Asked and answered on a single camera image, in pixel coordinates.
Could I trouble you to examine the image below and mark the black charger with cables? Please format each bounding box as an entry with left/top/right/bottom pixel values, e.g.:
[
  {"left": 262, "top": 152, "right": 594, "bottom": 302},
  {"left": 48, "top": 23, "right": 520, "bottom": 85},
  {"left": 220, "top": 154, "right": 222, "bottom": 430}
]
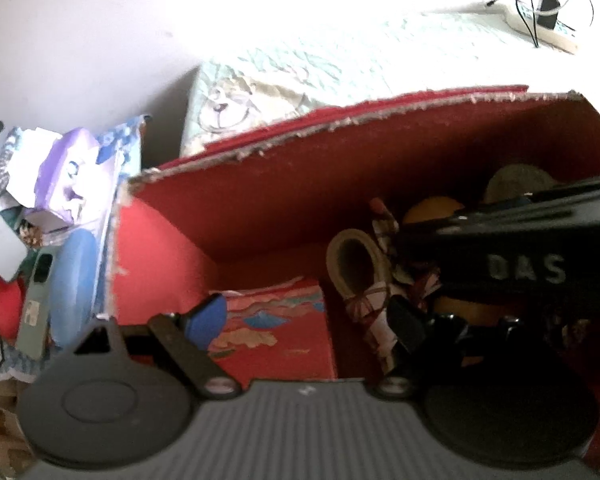
[{"left": 514, "top": 0, "right": 594, "bottom": 49}]

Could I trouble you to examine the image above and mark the pale green printed blanket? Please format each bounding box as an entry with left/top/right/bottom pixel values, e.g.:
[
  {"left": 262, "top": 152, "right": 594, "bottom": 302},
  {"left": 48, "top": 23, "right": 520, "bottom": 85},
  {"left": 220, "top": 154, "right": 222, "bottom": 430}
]
[{"left": 180, "top": 10, "right": 583, "bottom": 159}]

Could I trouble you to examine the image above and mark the orange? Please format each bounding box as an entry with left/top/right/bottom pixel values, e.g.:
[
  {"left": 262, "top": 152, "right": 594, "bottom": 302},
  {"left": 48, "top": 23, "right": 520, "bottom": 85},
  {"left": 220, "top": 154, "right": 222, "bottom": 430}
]
[{"left": 402, "top": 196, "right": 467, "bottom": 227}]

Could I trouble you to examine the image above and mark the blue patterned packet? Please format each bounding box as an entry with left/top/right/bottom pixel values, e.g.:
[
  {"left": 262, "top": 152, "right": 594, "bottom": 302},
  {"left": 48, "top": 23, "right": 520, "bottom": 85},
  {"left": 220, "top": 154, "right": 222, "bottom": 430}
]
[{"left": 94, "top": 115, "right": 149, "bottom": 313}]

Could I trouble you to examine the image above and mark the grey tape roll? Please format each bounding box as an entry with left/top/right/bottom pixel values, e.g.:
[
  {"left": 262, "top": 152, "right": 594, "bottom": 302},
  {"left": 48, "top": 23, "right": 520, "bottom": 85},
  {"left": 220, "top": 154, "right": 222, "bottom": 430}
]
[{"left": 484, "top": 164, "right": 559, "bottom": 204}]

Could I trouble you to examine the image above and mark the red white patterned cloth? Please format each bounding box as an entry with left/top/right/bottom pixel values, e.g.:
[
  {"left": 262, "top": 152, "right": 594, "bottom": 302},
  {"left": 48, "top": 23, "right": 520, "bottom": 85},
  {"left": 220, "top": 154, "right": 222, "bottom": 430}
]
[{"left": 346, "top": 197, "right": 444, "bottom": 374}]

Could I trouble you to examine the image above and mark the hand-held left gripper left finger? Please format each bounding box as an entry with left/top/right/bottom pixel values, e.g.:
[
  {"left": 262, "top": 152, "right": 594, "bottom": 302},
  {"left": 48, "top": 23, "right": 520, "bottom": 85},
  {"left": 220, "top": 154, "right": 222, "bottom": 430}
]
[{"left": 72, "top": 294, "right": 242, "bottom": 402}]

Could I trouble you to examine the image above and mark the red cardboard box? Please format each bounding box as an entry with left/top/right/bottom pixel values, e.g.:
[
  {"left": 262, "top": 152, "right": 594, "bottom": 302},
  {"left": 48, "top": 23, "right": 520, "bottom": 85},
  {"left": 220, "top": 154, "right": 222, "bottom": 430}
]
[{"left": 107, "top": 85, "right": 600, "bottom": 463}]

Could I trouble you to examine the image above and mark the white power strip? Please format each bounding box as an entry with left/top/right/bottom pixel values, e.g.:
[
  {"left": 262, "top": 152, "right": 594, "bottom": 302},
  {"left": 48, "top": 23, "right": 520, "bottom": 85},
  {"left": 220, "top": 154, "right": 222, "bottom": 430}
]
[{"left": 486, "top": 0, "right": 581, "bottom": 56}]

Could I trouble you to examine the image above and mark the blue floral cloth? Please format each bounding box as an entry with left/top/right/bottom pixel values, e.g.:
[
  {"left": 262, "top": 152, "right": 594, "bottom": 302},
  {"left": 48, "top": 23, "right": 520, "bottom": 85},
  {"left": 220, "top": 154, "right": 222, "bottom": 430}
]
[{"left": 0, "top": 344, "right": 47, "bottom": 382}]

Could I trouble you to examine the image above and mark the blue oval case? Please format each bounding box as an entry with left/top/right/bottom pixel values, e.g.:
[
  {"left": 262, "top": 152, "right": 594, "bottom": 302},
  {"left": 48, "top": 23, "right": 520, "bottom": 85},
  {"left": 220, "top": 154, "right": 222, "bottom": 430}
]
[{"left": 47, "top": 229, "right": 102, "bottom": 352}]

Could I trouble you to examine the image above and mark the grey-green device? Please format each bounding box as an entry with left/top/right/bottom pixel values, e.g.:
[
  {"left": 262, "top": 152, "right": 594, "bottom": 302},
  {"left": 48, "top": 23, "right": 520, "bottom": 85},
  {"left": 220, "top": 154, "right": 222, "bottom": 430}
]
[{"left": 19, "top": 249, "right": 57, "bottom": 362}]

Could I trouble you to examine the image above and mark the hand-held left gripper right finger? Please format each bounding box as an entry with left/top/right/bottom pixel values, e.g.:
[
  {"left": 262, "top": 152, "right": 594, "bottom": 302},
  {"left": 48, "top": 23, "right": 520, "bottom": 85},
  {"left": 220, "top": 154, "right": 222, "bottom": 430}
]
[{"left": 377, "top": 297, "right": 537, "bottom": 401}]

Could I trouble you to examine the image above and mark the white crumpled paper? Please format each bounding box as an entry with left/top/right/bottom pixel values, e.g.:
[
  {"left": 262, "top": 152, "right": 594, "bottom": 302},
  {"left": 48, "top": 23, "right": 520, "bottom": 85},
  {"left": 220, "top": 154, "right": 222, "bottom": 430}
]
[{"left": 0, "top": 127, "right": 64, "bottom": 207}]

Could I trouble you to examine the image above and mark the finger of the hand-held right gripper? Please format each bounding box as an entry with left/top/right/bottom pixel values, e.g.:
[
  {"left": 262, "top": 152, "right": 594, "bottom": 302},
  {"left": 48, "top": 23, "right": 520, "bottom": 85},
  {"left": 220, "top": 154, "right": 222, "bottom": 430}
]
[{"left": 447, "top": 172, "right": 600, "bottom": 227}]

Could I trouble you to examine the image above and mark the red floral gift box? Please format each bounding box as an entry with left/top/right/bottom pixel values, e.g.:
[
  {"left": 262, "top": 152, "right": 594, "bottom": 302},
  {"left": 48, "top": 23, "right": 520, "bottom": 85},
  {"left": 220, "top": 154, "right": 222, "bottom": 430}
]
[{"left": 207, "top": 276, "right": 339, "bottom": 381}]

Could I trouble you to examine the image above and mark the purple tissue packet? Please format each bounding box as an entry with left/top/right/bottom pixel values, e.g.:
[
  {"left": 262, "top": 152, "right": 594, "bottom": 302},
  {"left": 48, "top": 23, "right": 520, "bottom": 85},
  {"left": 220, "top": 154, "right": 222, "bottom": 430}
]
[{"left": 33, "top": 128, "right": 104, "bottom": 222}]

